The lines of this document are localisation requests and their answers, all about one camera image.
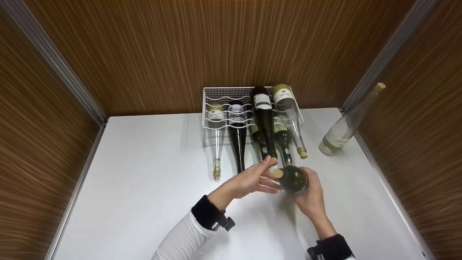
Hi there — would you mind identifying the person's left hand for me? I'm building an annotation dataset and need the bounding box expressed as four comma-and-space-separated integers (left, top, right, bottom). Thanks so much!
233, 156, 284, 199

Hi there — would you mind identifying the person's right hand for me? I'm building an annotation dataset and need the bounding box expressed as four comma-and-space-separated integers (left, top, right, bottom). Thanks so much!
288, 167, 327, 221

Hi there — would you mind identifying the green corked wine bottle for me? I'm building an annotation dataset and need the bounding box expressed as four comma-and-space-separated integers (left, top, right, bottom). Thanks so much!
272, 165, 309, 196

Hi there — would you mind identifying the person's left forearm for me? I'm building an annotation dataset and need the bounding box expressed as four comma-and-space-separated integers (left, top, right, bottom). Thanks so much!
152, 179, 241, 260

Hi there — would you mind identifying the green bottle yellow label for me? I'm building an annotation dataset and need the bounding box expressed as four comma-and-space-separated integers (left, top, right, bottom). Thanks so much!
248, 116, 270, 160
273, 116, 293, 167

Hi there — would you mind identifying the dark bottle clear label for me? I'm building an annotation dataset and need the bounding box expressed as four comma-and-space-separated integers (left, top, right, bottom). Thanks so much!
227, 104, 248, 174

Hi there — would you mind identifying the dark bottle white label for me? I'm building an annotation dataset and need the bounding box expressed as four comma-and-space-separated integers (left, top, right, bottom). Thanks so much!
249, 86, 279, 161

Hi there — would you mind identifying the clear corked bottle pale label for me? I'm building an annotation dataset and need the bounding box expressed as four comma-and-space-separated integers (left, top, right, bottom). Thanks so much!
318, 82, 386, 156

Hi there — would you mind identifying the clear bottle white label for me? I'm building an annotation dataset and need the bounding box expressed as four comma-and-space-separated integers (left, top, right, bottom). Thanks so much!
271, 83, 309, 160

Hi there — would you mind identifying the black wrist band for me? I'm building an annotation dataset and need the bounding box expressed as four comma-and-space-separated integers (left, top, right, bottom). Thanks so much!
307, 234, 356, 260
191, 195, 236, 232

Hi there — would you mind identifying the clear bottle cream label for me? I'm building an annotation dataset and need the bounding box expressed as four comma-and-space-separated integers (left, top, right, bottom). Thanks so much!
206, 103, 226, 180

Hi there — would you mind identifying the white wire bottle rack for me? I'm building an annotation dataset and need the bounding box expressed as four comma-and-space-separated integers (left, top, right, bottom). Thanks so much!
202, 86, 304, 147

